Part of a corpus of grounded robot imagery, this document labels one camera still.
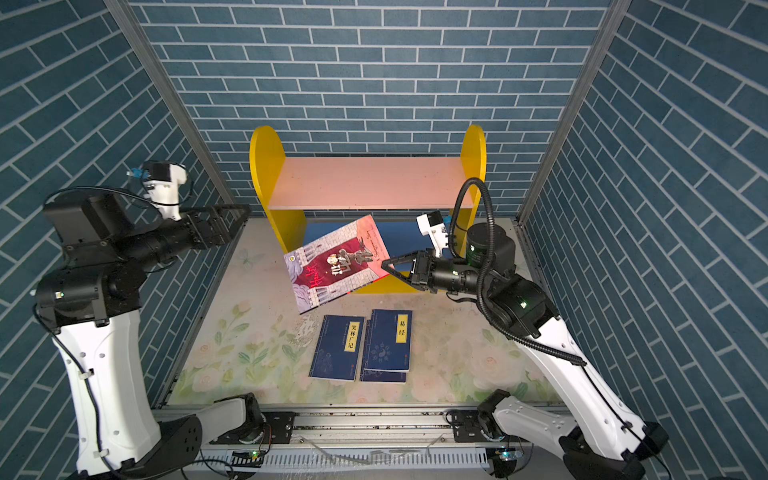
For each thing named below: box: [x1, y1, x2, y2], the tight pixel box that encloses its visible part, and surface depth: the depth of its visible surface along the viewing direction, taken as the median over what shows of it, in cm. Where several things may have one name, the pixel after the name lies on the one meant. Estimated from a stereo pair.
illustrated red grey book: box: [284, 214, 391, 315], surface depth 58 cm
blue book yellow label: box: [364, 309, 413, 372], surface depth 88 cm
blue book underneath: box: [360, 336, 407, 384], surface depth 83 cm
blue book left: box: [309, 315, 365, 382], surface depth 87 cm
